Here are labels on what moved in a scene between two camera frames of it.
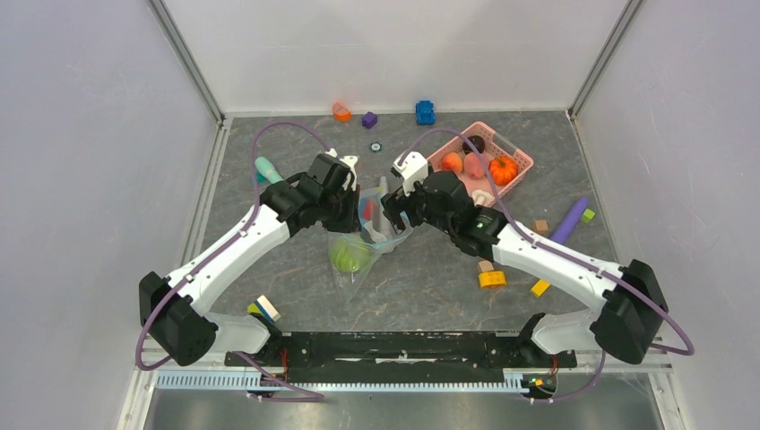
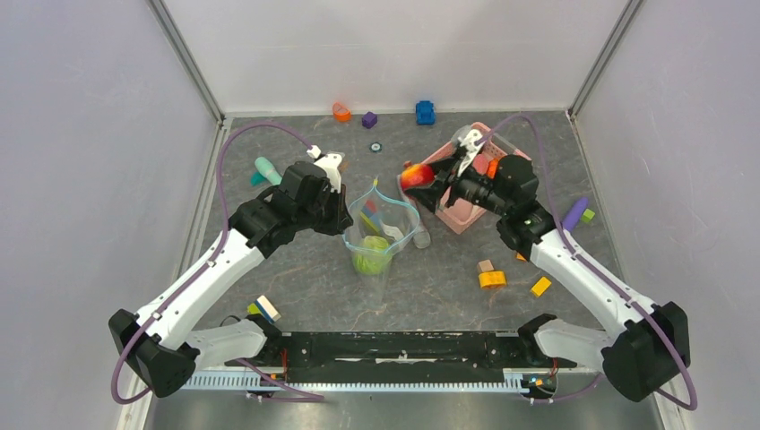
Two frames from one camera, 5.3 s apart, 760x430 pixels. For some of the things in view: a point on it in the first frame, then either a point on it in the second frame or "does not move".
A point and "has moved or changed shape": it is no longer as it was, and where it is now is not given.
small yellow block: x=539 y=288 does not move
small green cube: x=587 y=215 does not move
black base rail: x=398 y=356 does not move
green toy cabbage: x=348 y=254 → x=375 y=256
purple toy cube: x=369 y=119 does not move
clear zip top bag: x=353 y=254 has moved or changed shape
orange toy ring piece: x=341 y=113 does not move
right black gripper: x=395 y=203 → x=444 y=170
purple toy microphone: x=565 y=228 does not move
